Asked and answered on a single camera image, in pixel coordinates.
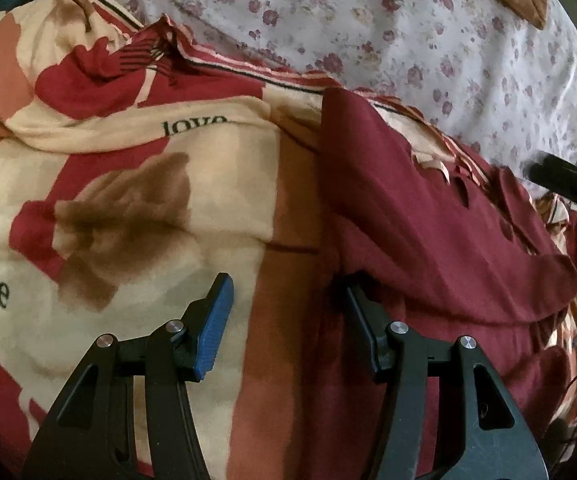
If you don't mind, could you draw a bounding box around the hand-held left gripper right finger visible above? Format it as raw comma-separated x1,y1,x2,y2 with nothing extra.
341,270,551,480

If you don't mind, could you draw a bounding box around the red cream printed blanket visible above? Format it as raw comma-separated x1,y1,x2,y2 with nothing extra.
0,0,577,480

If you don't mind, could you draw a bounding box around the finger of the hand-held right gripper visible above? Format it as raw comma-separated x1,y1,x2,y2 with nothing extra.
527,151,577,211

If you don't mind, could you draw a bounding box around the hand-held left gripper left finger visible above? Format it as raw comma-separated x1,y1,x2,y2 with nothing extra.
21,272,234,480

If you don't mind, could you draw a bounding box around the maroon small garment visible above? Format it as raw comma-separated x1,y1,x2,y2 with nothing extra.
318,87,577,480

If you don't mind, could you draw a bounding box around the white floral bed sheet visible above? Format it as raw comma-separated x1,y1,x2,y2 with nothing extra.
38,0,577,196

